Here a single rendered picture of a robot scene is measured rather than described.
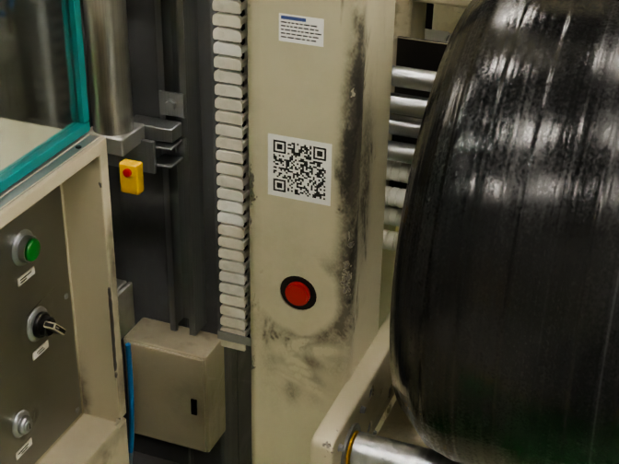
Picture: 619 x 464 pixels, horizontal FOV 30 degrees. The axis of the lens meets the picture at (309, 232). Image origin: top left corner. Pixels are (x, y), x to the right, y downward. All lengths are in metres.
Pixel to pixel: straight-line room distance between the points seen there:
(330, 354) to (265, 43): 0.38
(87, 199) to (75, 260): 0.08
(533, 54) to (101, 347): 0.61
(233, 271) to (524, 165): 0.47
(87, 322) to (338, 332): 0.29
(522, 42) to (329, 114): 0.24
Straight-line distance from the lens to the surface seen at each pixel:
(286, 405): 1.45
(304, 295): 1.34
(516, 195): 1.03
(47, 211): 1.26
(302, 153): 1.26
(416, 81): 1.64
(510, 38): 1.10
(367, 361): 1.43
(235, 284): 1.40
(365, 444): 1.35
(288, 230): 1.31
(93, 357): 1.39
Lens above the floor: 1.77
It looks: 28 degrees down
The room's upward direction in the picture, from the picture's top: 1 degrees clockwise
